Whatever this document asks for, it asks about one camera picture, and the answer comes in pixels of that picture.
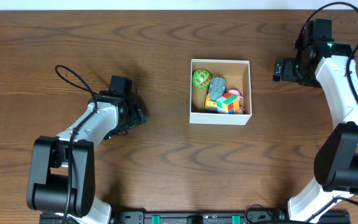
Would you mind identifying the green ball with red numbers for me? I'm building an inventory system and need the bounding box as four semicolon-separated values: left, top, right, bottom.
191;68;212;89

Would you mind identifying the right black cable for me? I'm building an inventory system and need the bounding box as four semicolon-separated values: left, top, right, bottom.
295;1;358;138

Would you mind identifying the pink white duck toy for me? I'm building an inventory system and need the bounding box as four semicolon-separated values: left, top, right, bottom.
227;89;244;114

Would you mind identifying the white cardboard box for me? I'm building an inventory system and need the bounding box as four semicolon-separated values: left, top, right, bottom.
190;59;252;125

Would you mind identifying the yellow grey toy truck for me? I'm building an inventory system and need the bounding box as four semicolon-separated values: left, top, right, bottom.
204;77;226;111

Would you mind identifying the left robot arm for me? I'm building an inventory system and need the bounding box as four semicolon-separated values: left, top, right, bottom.
26;76;145;223

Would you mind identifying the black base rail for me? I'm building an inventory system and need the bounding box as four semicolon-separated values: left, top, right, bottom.
39;208;351;224

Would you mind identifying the multicoloured puzzle cube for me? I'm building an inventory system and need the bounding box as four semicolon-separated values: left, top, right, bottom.
216;93;240;114

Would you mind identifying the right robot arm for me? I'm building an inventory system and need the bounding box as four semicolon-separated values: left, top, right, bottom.
273;19;358;223

